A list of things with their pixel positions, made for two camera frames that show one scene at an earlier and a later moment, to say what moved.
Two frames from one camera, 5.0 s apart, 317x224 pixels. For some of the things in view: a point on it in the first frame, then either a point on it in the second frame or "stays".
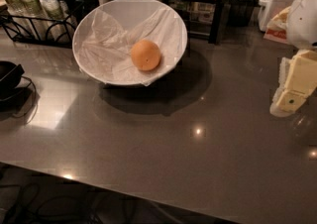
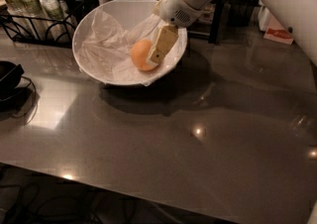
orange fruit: x=146 y=55 stays
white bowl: x=106 y=32 stays
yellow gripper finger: x=300 y=82 -> x=165 y=39
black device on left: x=10 y=76 stays
